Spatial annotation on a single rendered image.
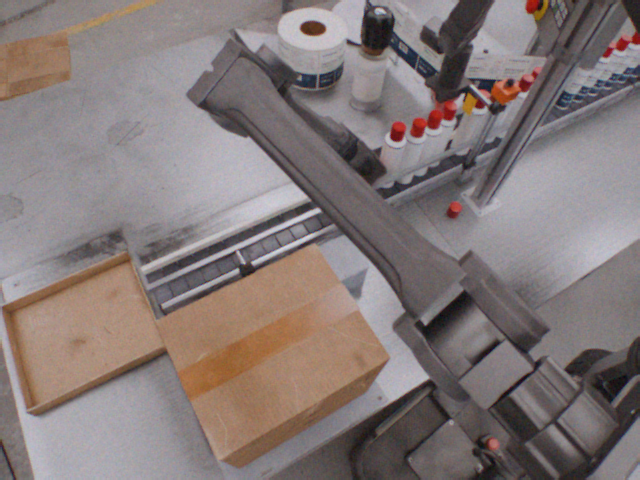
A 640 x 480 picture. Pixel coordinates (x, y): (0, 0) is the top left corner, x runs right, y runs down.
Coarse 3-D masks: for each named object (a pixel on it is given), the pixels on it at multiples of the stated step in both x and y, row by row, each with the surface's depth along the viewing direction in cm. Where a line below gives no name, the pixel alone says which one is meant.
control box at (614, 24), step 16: (544, 0) 86; (576, 0) 74; (544, 16) 86; (624, 16) 75; (544, 32) 86; (560, 32) 79; (608, 32) 77; (544, 48) 85; (592, 48) 80; (592, 64) 83
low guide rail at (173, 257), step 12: (288, 204) 109; (300, 204) 111; (264, 216) 107; (240, 228) 105; (204, 240) 102; (216, 240) 104; (180, 252) 101; (192, 252) 102; (156, 264) 99; (168, 264) 101
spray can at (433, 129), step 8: (432, 112) 104; (440, 112) 104; (432, 120) 104; (440, 120) 103; (432, 128) 105; (440, 128) 107; (432, 136) 106; (424, 144) 109; (432, 144) 109; (424, 152) 112; (432, 152) 112; (424, 168) 117; (416, 176) 120
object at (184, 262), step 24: (600, 96) 142; (552, 120) 135; (432, 168) 122; (384, 192) 117; (288, 216) 111; (240, 240) 108; (264, 240) 107; (288, 240) 108; (192, 264) 103; (216, 264) 104; (240, 264) 104; (168, 288) 100; (192, 288) 100
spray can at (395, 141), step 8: (392, 128) 101; (400, 128) 100; (392, 136) 102; (400, 136) 101; (384, 144) 105; (392, 144) 103; (400, 144) 103; (384, 152) 107; (392, 152) 105; (400, 152) 105; (384, 160) 108; (392, 160) 107; (400, 160) 109; (392, 168) 110; (384, 176) 113; (392, 184) 117
